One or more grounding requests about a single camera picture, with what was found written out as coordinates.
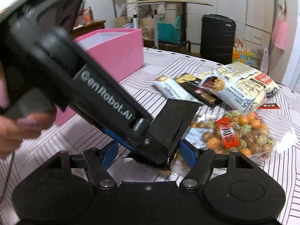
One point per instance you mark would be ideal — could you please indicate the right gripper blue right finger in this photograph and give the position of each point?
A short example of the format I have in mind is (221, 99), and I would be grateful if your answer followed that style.
(189, 153)

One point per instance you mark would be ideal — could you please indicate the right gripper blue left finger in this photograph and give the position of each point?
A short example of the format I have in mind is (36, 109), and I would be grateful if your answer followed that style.
(109, 154)

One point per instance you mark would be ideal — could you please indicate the clear bag of mixed nuts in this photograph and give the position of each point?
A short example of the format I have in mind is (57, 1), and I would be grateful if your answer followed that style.
(233, 130)

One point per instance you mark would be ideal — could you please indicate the black cracker snack pack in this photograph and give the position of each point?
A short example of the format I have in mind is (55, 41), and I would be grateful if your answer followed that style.
(192, 85)

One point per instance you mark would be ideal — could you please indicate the large cream snack bag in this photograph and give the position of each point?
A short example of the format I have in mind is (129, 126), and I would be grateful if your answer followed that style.
(242, 87)

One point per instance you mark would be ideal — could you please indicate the person's left hand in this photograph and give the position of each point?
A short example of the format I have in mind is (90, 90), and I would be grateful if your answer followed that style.
(14, 131)

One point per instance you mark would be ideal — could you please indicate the wooden nightstand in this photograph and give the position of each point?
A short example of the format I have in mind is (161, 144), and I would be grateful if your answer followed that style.
(85, 29)

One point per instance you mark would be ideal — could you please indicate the small white snack packet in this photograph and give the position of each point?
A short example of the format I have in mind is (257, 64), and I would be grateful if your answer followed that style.
(172, 90)

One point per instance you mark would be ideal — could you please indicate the pink cardboard box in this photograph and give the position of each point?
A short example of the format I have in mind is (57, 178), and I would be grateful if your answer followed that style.
(119, 51)

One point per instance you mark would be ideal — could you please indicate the small red sachet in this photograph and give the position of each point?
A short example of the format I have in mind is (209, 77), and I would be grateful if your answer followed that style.
(269, 106)

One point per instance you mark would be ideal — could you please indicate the brown paper bag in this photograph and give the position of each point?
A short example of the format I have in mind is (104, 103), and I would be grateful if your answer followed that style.
(147, 27)

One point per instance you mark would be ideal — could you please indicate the colourful gift bag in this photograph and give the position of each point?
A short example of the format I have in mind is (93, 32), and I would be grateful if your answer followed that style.
(241, 53)

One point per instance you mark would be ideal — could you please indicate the teal tote bag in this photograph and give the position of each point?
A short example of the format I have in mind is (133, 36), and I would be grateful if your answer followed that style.
(169, 33)

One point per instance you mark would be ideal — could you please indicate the black suitcase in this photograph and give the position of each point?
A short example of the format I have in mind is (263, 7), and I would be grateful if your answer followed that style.
(217, 38)

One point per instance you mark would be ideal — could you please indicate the pink hanging bag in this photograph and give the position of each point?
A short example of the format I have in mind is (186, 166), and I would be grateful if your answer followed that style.
(279, 34)

